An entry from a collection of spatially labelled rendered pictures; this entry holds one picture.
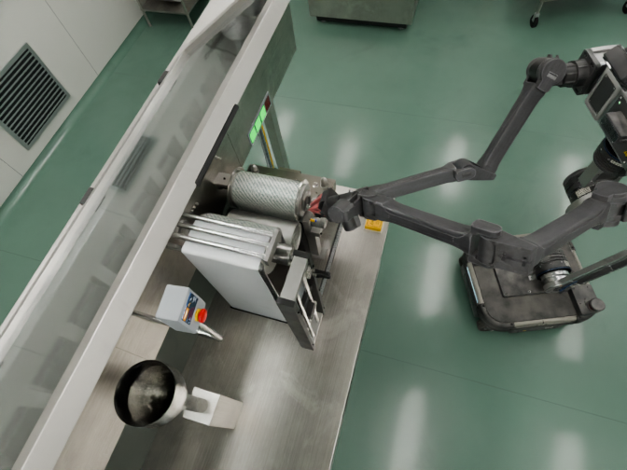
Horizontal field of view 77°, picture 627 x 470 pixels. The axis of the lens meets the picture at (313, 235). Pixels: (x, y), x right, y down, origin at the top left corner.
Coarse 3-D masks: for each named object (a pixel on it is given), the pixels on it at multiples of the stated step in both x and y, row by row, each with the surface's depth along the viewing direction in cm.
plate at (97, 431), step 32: (288, 32) 180; (288, 64) 189; (256, 96) 161; (224, 160) 147; (224, 192) 152; (160, 256) 121; (160, 288) 124; (128, 352) 115; (96, 384) 105; (96, 416) 107; (64, 448) 98; (96, 448) 110
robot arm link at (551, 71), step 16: (528, 64) 131; (544, 64) 123; (560, 64) 122; (528, 80) 132; (544, 80) 124; (560, 80) 124; (528, 96) 128; (512, 112) 132; (528, 112) 131; (512, 128) 133; (496, 144) 136; (464, 160) 141; (480, 160) 142; (496, 160) 138; (480, 176) 139
